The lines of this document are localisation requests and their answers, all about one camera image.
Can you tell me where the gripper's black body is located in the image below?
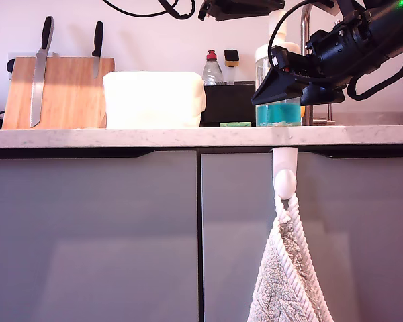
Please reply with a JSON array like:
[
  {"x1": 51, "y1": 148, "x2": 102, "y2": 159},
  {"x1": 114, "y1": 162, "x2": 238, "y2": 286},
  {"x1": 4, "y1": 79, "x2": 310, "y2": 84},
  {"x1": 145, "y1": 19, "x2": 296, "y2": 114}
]
[{"x1": 271, "y1": 19, "x2": 369, "y2": 83}]

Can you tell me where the clear soap dispenser white pump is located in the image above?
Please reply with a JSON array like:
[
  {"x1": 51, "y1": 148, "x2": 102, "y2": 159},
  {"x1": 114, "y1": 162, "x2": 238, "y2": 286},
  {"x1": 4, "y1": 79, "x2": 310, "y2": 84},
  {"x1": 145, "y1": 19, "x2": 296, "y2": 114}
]
[{"x1": 255, "y1": 9, "x2": 303, "y2": 127}]

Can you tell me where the dish soap bottle red cap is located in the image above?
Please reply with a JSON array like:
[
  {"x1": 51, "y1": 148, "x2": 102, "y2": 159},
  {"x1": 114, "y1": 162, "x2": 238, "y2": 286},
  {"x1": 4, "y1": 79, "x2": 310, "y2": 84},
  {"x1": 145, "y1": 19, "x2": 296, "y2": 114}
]
[{"x1": 201, "y1": 49, "x2": 224, "y2": 87}]

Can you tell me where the small steel tap lever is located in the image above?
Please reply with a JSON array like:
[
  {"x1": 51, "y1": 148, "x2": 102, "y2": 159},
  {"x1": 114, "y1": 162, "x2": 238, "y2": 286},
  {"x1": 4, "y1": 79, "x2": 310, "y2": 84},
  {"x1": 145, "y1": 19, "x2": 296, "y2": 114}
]
[{"x1": 314, "y1": 103, "x2": 337, "y2": 127}]

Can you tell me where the steel kitchen faucet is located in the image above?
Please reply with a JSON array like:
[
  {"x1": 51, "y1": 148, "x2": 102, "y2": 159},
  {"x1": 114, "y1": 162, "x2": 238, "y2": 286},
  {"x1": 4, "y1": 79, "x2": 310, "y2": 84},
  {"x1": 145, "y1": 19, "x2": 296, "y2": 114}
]
[{"x1": 300, "y1": 0, "x2": 320, "y2": 127}]

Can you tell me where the black yellow dish brush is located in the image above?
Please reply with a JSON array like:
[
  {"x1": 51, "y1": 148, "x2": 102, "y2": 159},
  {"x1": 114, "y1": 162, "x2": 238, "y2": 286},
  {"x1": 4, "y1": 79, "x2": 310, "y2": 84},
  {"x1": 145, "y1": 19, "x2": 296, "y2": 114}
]
[{"x1": 223, "y1": 49, "x2": 240, "y2": 85}]

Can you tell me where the black sink caddy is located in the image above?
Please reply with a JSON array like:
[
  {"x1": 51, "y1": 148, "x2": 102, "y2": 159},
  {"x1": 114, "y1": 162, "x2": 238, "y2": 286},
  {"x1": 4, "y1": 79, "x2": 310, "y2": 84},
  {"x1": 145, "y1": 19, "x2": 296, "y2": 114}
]
[{"x1": 199, "y1": 80, "x2": 257, "y2": 128}]

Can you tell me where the white door hook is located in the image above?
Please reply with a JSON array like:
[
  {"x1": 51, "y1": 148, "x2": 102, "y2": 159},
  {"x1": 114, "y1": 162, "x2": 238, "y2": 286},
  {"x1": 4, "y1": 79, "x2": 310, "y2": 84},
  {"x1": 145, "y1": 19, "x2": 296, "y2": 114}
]
[{"x1": 271, "y1": 147, "x2": 297, "y2": 198}]

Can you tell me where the white fabric basket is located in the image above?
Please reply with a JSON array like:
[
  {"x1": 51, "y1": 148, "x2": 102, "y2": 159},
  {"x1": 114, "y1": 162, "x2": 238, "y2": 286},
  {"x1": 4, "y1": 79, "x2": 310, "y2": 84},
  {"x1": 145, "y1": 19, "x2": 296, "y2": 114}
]
[{"x1": 102, "y1": 70, "x2": 208, "y2": 129}]

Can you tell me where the grey cabinet door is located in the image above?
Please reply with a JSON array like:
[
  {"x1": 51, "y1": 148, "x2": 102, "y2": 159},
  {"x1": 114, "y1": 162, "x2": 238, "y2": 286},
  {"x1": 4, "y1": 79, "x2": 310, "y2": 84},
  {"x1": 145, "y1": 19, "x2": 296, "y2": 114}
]
[
  {"x1": 0, "y1": 150, "x2": 199, "y2": 322},
  {"x1": 200, "y1": 151, "x2": 403, "y2": 322}
]

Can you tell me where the wooden knife block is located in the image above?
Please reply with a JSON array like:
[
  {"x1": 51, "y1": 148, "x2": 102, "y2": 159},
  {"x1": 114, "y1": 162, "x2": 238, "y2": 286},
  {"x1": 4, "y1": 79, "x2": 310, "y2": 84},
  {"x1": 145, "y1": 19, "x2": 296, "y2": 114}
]
[{"x1": 1, "y1": 56, "x2": 116, "y2": 130}]

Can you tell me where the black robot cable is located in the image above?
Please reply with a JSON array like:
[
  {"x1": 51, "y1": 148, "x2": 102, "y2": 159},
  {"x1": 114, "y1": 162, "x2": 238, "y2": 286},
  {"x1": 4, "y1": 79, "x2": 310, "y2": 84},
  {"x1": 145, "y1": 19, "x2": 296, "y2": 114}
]
[
  {"x1": 158, "y1": 0, "x2": 195, "y2": 20},
  {"x1": 267, "y1": 0, "x2": 396, "y2": 82},
  {"x1": 102, "y1": 0, "x2": 181, "y2": 18},
  {"x1": 347, "y1": 50, "x2": 403, "y2": 101}
]

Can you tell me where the white camera box black bracket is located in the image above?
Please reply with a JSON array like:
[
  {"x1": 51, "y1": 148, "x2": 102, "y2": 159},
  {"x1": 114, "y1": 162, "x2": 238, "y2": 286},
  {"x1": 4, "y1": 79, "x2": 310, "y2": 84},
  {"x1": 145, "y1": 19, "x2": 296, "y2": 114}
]
[{"x1": 311, "y1": 0, "x2": 357, "y2": 17}]

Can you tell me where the small knife black handle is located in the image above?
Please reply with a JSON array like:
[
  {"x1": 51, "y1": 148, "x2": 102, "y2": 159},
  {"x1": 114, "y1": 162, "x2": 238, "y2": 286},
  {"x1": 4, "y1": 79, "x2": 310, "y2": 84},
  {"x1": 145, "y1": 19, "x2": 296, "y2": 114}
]
[{"x1": 91, "y1": 21, "x2": 104, "y2": 80}]

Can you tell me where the grey towel with rope loop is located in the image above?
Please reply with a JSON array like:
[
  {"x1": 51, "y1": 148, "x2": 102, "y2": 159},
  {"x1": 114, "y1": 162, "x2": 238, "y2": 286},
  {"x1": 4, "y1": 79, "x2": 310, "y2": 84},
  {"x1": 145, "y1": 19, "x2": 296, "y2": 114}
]
[{"x1": 247, "y1": 193, "x2": 334, "y2": 322}]

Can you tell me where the serrated bread knife black handle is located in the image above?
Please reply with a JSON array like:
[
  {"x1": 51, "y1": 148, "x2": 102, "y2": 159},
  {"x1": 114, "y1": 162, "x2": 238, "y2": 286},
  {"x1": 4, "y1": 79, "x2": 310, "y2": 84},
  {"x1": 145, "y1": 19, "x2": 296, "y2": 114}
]
[{"x1": 29, "y1": 15, "x2": 54, "y2": 129}]

